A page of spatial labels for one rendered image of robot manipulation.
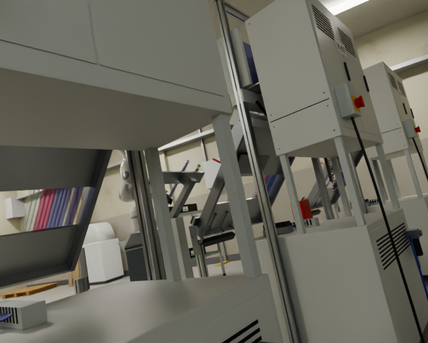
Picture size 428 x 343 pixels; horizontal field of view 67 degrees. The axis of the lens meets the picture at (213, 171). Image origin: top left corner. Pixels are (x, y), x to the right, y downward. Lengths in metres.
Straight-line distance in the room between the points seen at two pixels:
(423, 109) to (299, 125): 4.15
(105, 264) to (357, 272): 5.99
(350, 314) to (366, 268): 0.22
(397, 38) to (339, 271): 4.75
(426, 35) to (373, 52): 0.70
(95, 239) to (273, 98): 5.94
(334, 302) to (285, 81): 1.01
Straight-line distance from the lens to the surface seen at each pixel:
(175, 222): 1.68
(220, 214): 2.02
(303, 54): 1.61
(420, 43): 5.87
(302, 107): 1.55
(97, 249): 7.06
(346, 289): 1.55
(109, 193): 7.66
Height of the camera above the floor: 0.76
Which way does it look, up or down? 9 degrees up
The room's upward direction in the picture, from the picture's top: 12 degrees counter-clockwise
